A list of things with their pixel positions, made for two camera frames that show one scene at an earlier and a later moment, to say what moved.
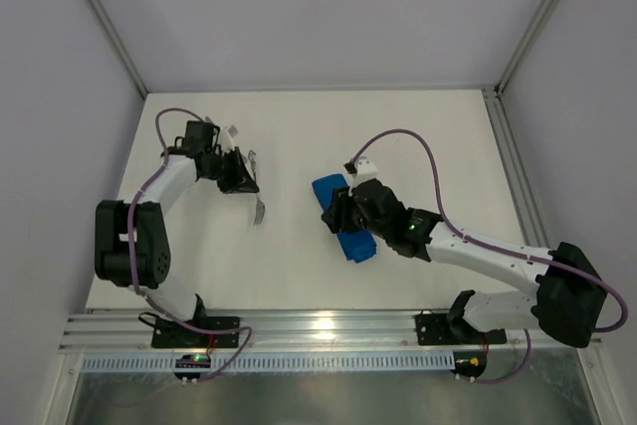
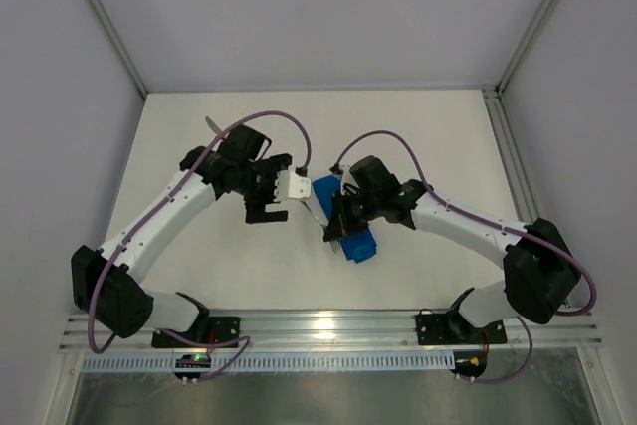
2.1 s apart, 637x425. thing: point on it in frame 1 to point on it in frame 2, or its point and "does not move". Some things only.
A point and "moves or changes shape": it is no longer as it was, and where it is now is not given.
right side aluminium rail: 530,219 does not move
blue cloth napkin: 359,246 does not move
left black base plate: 171,332 does not move
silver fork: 261,209 moves or changes shape
